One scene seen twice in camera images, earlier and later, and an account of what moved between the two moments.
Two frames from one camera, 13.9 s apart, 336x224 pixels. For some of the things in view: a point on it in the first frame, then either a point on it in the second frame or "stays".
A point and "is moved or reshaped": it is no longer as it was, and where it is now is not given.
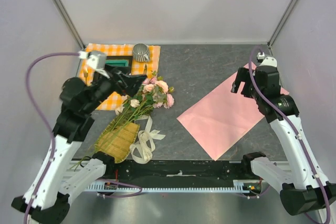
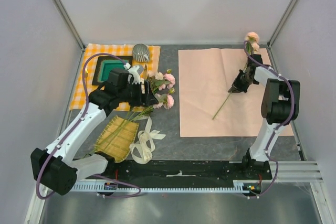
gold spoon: [85, 74] stays
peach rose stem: [136, 110] -> [252, 41]
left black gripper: [133, 82] -> [144, 99]
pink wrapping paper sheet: [222, 119] is moved or reshaped
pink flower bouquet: [168, 102] -> [167, 81]
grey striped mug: [141, 53] stays
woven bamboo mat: [117, 140] stays
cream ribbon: [141, 151] stays
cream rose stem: [86, 154] -> [149, 82]
